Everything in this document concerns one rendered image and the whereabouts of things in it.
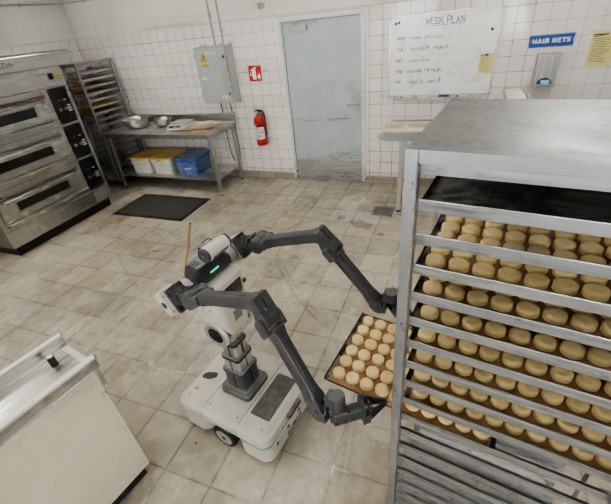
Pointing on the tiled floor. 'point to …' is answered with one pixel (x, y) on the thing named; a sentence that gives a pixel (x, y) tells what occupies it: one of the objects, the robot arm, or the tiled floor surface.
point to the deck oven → (27, 154)
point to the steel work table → (181, 138)
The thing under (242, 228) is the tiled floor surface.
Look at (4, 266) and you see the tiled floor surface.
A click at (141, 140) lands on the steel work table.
